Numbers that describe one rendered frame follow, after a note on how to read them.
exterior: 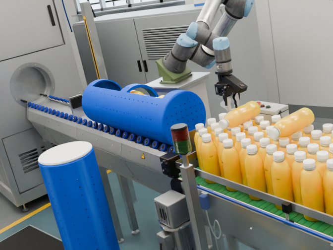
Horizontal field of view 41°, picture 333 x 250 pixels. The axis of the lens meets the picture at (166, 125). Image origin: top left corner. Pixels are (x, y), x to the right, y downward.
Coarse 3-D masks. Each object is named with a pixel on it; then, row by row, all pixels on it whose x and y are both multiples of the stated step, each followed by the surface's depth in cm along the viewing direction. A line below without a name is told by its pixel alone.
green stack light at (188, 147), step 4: (172, 140) 165; (184, 140) 162; (188, 140) 163; (176, 144) 163; (180, 144) 162; (184, 144) 162; (188, 144) 163; (176, 148) 164; (180, 148) 163; (184, 148) 163; (188, 148) 164; (176, 152) 165; (180, 152) 164; (184, 152) 163
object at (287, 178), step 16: (240, 144) 183; (256, 144) 180; (320, 144) 165; (224, 160) 180; (240, 160) 178; (256, 160) 168; (272, 160) 165; (288, 160) 163; (320, 160) 153; (224, 176) 184; (240, 176) 182; (256, 176) 170; (272, 176) 161; (288, 176) 159; (304, 176) 149; (320, 176) 149; (272, 192) 170; (288, 192) 161; (304, 192) 151; (320, 192) 150; (320, 208) 151
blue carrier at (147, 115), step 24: (96, 96) 268; (120, 96) 248; (144, 96) 232; (168, 96) 218; (192, 96) 223; (96, 120) 279; (120, 120) 248; (144, 120) 227; (168, 120) 216; (192, 120) 225
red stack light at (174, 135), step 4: (172, 132) 162; (176, 132) 161; (180, 132) 161; (184, 132) 161; (188, 132) 164; (172, 136) 163; (176, 136) 162; (180, 136) 161; (184, 136) 162; (188, 136) 163; (176, 140) 162; (180, 140) 162
